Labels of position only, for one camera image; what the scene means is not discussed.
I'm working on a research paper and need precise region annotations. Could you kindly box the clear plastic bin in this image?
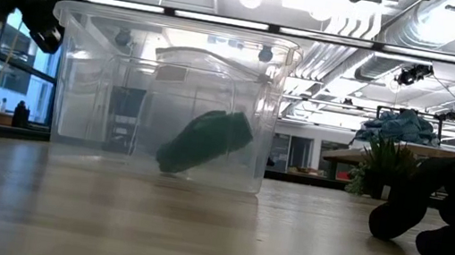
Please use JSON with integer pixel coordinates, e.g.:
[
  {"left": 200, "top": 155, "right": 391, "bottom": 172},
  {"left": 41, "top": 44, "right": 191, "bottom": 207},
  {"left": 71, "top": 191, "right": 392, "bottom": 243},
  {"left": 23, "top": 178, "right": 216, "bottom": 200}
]
[{"left": 30, "top": 0, "right": 308, "bottom": 200}]

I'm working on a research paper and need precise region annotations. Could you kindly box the clear plastic bag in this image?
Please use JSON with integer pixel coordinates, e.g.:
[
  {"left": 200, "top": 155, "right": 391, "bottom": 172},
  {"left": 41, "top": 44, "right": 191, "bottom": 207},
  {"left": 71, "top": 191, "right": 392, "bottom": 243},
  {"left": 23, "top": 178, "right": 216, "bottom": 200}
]
[{"left": 143, "top": 89, "right": 269, "bottom": 191}]

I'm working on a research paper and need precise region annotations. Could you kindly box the green bandage roll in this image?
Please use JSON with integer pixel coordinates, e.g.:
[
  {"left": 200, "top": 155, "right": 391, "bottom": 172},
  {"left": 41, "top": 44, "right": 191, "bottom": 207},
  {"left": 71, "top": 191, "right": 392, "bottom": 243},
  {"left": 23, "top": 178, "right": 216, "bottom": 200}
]
[{"left": 152, "top": 99, "right": 258, "bottom": 186}]

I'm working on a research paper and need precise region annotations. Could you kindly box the long ceiling light strip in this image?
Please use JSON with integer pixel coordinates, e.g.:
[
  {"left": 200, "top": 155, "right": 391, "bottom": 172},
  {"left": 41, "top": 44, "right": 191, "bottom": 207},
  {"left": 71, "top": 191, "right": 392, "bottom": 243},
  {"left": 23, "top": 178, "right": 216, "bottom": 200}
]
[
  {"left": 382, "top": 44, "right": 455, "bottom": 63},
  {"left": 173, "top": 8, "right": 271, "bottom": 31},
  {"left": 277, "top": 26, "right": 375, "bottom": 50},
  {"left": 70, "top": 0, "right": 166, "bottom": 15}
]

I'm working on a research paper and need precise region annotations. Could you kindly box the black round spotlight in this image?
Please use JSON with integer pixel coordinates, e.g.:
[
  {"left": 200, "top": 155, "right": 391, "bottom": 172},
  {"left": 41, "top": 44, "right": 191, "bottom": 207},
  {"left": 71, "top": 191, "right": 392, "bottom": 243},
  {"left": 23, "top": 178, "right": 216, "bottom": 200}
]
[
  {"left": 114, "top": 28, "right": 133, "bottom": 47},
  {"left": 257, "top": 44, "right": 275, "bottom": 64}
]

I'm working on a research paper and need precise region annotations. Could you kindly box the black bottle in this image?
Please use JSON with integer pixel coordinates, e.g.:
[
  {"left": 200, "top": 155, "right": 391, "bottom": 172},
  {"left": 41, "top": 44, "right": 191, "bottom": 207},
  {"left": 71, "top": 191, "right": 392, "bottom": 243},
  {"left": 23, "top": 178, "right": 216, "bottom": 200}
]
[{"left": 11, "top": 98, "right": 32, "bottom": 129}]

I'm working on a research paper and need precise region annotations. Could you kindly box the black monitor on stand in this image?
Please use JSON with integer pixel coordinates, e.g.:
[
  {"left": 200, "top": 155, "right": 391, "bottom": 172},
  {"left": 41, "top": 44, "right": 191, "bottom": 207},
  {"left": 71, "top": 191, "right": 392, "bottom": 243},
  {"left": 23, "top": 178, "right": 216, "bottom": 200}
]
[{"left": 107, "top": 85, "right": 148, "bottom": 120}]

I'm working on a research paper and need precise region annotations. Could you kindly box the black ceiling spotlight cluster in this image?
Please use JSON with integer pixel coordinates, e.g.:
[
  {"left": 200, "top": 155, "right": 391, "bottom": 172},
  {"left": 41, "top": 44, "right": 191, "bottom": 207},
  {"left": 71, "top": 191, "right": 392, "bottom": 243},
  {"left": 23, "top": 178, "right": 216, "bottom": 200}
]
[{"left": 394, "top": 60, "right": 435, "bottom": 90}]

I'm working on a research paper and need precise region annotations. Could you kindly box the blue cloth pile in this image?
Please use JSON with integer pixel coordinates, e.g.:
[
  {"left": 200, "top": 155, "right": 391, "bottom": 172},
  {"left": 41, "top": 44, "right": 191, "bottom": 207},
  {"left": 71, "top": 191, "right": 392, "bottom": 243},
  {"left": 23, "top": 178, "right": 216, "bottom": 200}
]
[{"left": 354, "top": 101, "right": 445, "bottom": 154}]

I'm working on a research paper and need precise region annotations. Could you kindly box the small green artificial plant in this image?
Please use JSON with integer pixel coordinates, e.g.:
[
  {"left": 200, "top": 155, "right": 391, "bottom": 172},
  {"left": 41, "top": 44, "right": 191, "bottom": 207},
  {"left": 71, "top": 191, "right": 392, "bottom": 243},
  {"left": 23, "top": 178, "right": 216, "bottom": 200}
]
[{"left": 343, "top": 132, "right": 424, "bottom": 206}]

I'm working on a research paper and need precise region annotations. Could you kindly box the silver ventilation duct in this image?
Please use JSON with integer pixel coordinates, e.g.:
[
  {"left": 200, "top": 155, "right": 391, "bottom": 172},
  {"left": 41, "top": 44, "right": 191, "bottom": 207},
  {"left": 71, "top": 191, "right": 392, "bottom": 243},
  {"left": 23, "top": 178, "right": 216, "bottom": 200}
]
[{"left": 354, "top": 50, "right": 404, "bottom": 87}]

